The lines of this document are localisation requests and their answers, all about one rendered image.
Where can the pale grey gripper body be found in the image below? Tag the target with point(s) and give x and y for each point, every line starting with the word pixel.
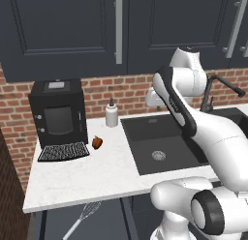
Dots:
pixel 152 98

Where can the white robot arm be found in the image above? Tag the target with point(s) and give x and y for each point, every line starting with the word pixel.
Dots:
pixel 223 137

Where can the dark grey open drawer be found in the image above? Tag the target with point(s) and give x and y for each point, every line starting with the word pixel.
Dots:
pixel 103 221

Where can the black sink basin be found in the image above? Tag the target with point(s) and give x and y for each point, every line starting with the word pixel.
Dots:
pixel 155 137

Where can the white bottle with black cap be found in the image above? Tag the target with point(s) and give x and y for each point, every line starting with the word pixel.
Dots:
pixel 111 116

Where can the black sink tap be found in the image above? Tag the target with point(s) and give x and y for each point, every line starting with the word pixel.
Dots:
pixel 206 95

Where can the red bell pepper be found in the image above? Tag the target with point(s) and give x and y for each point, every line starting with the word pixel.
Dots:
pixel 97 142

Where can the black coffee machine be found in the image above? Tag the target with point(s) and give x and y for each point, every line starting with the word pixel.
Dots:
pixel 59 121

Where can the dark base cupboard front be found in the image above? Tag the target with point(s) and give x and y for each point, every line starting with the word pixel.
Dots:
pixel 143 218

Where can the dark wall cupboard door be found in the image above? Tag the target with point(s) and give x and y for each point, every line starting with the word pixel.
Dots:
pixel 64 27
pixel 241 31
pixel 180 21

